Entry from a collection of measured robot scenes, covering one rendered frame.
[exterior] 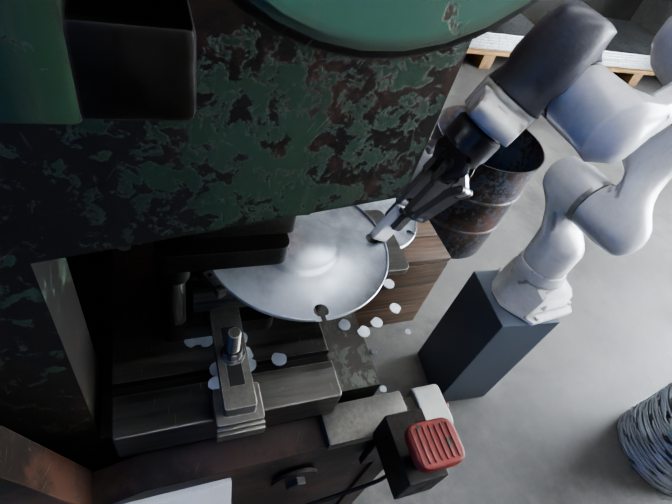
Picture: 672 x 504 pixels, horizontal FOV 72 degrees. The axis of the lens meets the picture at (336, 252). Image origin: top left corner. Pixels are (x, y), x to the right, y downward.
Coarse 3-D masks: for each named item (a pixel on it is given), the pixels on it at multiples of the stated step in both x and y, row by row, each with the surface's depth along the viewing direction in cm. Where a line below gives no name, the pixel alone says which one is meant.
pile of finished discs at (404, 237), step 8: (384, 200) 152; (392, 200) 153; (368, 208) 147; (376, 208) 148; (384, 208) 149; (408, 224) 147; (416, 224) 147; (400, 232) 144; (408, 232) 146; (400, 240) 141; (408, 240) 142
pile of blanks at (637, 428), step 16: (656, 400) 145; (624, 416) 157; (640, 416) 148; (656, 416) 141; (624, 432) 154; (640, 432) 146; (656, 432) 141; (624, 448) 152; (640, 448) 145; (656, 448) 141; (640, 464) 146; (656, 464) 141; (656, 480) 144
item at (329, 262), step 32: (320, 224) 76; (352, 224) 79; (288, 256) 70; (320, 256) 72; (352, 256) 74; (384, 256) 76; (256, 288) 66; (288, 288) 67; (320, 288) 68; (352, 288) 70; (320, 320) 64
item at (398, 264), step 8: (376, 216) 82; (384, 216) 82; (376, 224) 81; (368, 240) 78; (376, 240) 78; (392, 240) 79; (392, 248) 78; (400, 248) 78; (392, 256) 76; (400, 256) 77; (392, 264) 75; (400, 264) 75; (408, 264) 76; (392, 272) 74; (400, 272) 75
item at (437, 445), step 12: (432, 420) 61; (444, 420) 61; (408, 432) 59; (420, 432) 59; (432, 432) 59; (444, 432) 60; (456, 432) 60; (408, 444) 58; (420, 444) 58; (432, 444) 58; (444, 444) 59; (456, 444) 59; (420, 456) 57; (432, 456) 57; (444, 456) 58; (456, 456) 58; (420, 468) 57; (432, 468) 57; (444, 468) 58
